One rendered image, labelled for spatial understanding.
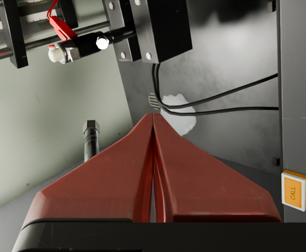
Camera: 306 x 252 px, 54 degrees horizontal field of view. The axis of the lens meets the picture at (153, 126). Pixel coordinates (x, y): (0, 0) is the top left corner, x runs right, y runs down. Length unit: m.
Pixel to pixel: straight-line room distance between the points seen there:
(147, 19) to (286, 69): 0.20
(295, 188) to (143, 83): 0.46
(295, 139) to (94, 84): 0.52
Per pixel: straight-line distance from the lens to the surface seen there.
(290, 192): 0.44
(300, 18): 0.36
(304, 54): 0.37
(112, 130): 0.84
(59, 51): 0.42
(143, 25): 0.46
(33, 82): 0.71
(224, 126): 0.63
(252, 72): 0.55
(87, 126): 0.41
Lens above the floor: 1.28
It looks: 34 degrees down
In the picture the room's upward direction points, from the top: 120 degrees counter-clockwise
